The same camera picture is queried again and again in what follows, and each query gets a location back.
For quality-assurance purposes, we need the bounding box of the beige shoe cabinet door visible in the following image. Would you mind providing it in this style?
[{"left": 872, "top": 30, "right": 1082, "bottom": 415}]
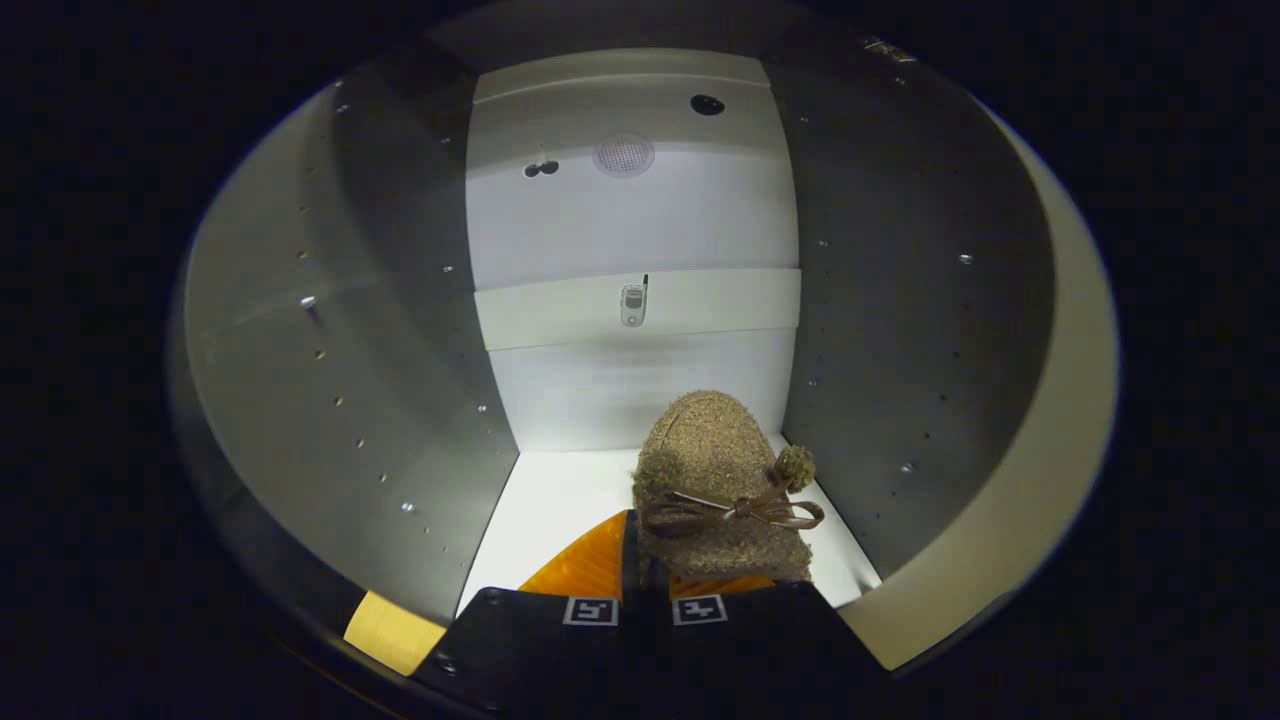
[{"left": 838, "top": 100, "right": 1121, "bottom": 673}]

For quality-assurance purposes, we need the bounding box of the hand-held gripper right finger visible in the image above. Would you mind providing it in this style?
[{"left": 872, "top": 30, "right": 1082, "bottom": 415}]
[{"left": 640, "top": 572, "right": 891, "bottom": 717}]

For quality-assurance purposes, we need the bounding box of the brown fuzzy shoe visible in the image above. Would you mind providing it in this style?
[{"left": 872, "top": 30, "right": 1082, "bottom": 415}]
[{"left": 631, "top": 390, "right": 827, "bottom": 584}]

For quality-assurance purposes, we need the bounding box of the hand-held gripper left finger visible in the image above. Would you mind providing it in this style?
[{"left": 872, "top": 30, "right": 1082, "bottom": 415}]
[{"left": 415, "top": 508, "right": 646, "bottom": 716}]

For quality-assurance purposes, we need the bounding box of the grey shoe cabinet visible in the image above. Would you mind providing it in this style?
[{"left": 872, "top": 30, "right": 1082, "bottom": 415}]
[{"left": 170, "top": 45, "right": 1061, "bottom": 681}]

